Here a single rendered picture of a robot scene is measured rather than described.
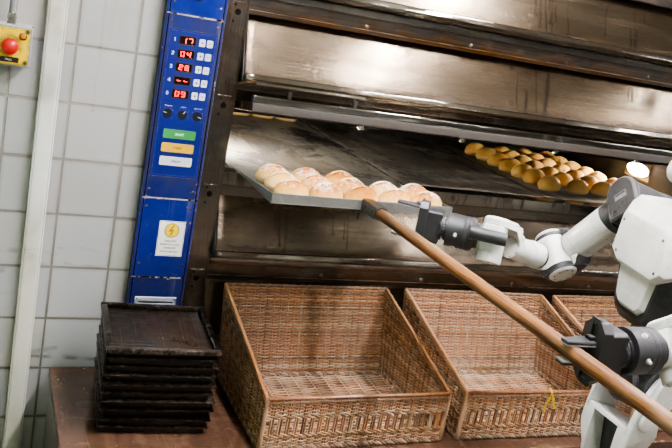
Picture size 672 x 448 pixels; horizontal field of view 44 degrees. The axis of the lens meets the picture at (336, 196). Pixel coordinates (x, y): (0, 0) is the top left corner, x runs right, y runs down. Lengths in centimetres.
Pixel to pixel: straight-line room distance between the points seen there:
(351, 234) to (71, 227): 84
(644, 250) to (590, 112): 101
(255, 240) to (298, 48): 58
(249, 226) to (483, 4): 98
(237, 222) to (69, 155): 52
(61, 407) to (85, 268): 39
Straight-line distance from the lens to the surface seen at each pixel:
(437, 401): 236
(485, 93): 267
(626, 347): 160
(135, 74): 228
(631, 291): 205
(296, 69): 238
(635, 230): 204
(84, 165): 232
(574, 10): 283
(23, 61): 218
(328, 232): 255
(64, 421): 224
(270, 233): 248
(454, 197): 271
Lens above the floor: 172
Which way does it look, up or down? 14 degrees down
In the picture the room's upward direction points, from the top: 11 degrees clockwise
